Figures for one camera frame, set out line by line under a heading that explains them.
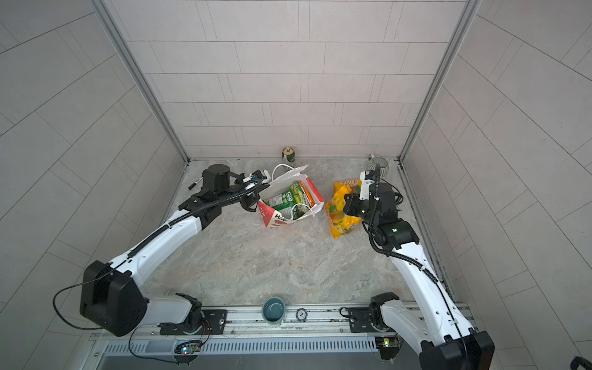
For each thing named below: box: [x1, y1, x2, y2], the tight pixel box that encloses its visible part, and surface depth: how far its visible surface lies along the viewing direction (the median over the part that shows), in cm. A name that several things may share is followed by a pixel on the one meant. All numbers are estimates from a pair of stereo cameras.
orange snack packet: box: [299, 180, 316, 208], surface depth 90 cm
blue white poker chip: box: [295, 307, 309, 323], surface depth 74 cm
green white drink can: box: [282, 146, 296, 163], surface depth 109 cm
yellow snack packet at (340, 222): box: [325, 179, 362, 239], surface depth 77 cm
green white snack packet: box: [262, 180, 310, 220], surface depth 91 cm
